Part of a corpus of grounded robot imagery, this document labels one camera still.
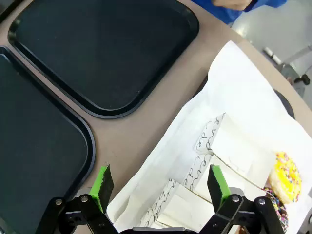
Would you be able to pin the black caster wheel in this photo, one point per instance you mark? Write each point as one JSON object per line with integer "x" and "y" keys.
{"x": 303, "y": 79}

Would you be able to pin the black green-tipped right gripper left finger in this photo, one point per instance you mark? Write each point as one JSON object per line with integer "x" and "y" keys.
{"x": 102, "y": 185}

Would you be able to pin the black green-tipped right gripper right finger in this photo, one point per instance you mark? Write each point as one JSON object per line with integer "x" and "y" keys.
{"x": 218, "y": 187}

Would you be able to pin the white paper sheet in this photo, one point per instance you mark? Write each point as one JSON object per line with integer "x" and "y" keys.
{"x": 234, "y": 92}

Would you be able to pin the black plastic serving tray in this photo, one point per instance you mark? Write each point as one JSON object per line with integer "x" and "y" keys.
{"x": 285, "y": 102}
{"x": 102, "y": 53}
{"x": 36, "y": 134}

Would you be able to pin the person in blue shirt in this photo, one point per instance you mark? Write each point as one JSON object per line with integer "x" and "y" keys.
{"x": 224, "y": 14}

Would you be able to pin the chocolate sprinkled donut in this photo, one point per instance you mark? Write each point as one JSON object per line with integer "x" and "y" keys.
{"x": 280, "y": 212}

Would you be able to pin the yellow sprinkled donut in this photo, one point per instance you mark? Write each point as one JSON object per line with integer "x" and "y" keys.
{"x": 287, "y": 175}

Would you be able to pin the white printed paper donut box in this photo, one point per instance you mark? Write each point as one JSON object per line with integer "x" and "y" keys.
{"x": 237, "y": 173}
{"x": 180, "y": 204}
{"x": 239, "y": 146}

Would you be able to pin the person's left hand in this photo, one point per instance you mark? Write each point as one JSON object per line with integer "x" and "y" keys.
{"x": 234, "y": 3}

